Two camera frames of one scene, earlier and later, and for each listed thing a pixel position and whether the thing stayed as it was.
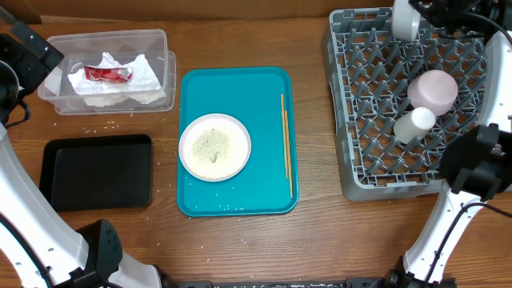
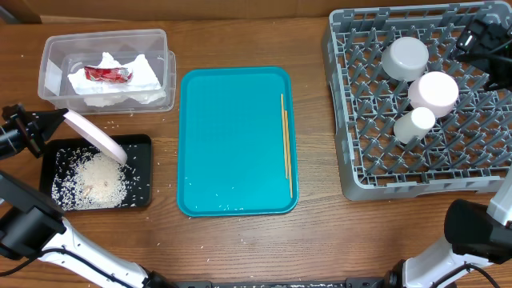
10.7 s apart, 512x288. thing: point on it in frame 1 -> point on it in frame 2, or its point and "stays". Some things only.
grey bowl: x=405 y=21 -> x=405 y=59
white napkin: x=142 y=84 stays
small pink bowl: x=434 y=89 stays
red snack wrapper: x=103 y=74 stays
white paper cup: x=414 y=124 stays
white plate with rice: x=214 y=147 -> x=97 y=136
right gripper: x=432 y=11 -> x=486 y=39
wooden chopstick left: x=284 y=138 stays
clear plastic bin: x=118 y=73 stays
